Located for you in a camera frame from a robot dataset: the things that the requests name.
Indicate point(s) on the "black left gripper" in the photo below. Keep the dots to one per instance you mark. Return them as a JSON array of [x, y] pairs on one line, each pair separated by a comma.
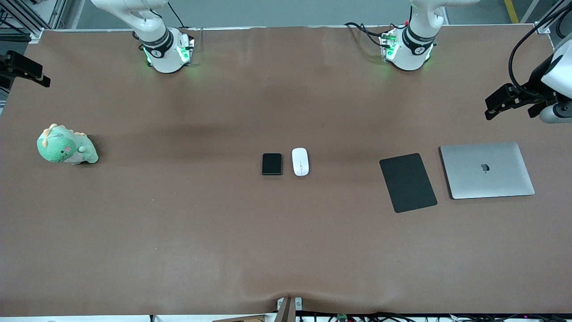
[[536, 78]]

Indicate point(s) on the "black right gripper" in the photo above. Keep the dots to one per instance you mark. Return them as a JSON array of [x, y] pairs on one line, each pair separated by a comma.
[[18, 65]]

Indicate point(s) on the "white computer mouse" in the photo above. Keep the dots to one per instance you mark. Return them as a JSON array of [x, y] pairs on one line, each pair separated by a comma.
[[300, 162]]

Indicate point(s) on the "black phone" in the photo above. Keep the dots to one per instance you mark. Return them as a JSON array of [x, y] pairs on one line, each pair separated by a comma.
[[272, 164]]

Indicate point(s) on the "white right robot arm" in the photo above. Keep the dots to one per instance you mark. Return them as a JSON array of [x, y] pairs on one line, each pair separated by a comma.
[[165, 56]]

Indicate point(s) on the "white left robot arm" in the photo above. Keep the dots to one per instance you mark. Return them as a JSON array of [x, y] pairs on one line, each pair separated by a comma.
[[413, 53]]

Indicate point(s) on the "black mouse pad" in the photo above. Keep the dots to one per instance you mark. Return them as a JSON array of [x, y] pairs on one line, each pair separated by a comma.
[[407, 183]]

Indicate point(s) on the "silver laptop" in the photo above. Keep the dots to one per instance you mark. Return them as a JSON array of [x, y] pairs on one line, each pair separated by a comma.
[[487, 172]]

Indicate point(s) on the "green dinosaur plush toy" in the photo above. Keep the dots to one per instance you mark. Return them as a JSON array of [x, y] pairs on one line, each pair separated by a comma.
[[62, 147]]

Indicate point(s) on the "brown table cover mat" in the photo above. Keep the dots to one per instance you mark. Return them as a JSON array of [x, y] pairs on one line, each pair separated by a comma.
[[268, 241]]

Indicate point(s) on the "grey table edge clamp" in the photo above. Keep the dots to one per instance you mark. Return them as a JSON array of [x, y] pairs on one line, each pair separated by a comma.
[[298, 304]]

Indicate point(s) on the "aluminium frame profile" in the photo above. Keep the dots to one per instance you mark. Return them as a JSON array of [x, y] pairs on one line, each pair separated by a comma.
[[27, 18], [547, 20]]

